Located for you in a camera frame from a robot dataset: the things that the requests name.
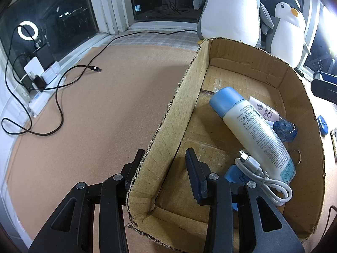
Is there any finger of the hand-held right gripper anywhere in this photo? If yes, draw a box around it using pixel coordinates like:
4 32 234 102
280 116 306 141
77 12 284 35
311 71 337 103

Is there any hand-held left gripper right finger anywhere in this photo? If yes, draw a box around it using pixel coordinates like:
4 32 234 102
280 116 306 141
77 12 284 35
185 148 306 253

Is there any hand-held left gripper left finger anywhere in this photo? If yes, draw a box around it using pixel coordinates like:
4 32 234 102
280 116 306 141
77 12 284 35
28 149 146 253

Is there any blue plastic phone stand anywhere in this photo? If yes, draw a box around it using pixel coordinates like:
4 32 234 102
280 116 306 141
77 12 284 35
223 164 253 213

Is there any cardboard box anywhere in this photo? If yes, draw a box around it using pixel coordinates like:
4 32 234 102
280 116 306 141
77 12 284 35
126 37 327 245

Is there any white usb cable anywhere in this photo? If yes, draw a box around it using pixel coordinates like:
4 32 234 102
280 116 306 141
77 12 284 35
234 149 293 206

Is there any pink tube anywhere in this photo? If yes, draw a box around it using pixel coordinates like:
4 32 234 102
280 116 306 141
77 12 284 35
247 96 281 127

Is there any white bottle with blue cap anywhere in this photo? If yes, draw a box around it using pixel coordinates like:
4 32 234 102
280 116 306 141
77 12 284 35
209 87 297 182

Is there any blue round tape measure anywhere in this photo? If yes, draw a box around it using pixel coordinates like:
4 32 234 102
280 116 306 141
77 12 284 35
317 114 329 137

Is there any small penguin plush toy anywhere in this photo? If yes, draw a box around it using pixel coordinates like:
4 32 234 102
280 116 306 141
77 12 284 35
266 1 307 67

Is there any white power strip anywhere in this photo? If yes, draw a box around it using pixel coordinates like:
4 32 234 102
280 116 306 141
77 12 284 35
28 63 66 118

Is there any large penguin plush toy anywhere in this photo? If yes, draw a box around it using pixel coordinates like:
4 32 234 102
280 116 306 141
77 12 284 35
193 0 274 48

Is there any black plug adapter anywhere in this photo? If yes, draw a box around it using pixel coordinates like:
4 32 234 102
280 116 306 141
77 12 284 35
32 74 46 91

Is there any checked cloth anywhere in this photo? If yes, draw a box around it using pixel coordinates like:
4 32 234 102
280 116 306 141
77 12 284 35
116 30 203 49

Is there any white square charger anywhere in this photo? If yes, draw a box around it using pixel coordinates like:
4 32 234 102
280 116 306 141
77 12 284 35
24 57 45 78

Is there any black power brick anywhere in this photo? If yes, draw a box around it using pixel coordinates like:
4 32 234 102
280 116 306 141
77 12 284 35
35 43 54 70

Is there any black cable with inline remote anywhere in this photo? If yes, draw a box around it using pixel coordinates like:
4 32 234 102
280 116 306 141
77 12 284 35
293 67 314 82

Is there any black cable with connector end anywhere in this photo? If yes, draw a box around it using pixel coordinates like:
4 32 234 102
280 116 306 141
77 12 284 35
1 65 103 137

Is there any long black cable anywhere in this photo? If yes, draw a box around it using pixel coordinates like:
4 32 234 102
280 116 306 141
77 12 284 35
39 29 190 93

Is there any looped black cable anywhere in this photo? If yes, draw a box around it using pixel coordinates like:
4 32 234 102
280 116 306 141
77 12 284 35
6 25 36 111

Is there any white window frame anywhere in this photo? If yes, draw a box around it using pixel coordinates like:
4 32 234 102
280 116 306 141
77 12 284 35
0 0 320 66

